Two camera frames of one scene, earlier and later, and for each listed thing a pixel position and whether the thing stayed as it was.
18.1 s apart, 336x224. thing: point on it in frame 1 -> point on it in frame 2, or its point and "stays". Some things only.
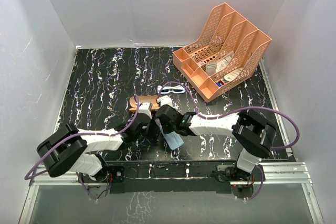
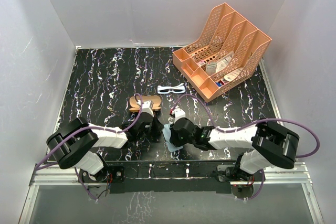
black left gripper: x=154 y=129 stays
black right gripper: x=165 y=128 -> x=174 y=138
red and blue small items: x=220 y=83 stays
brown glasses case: x=152 y=99 stays
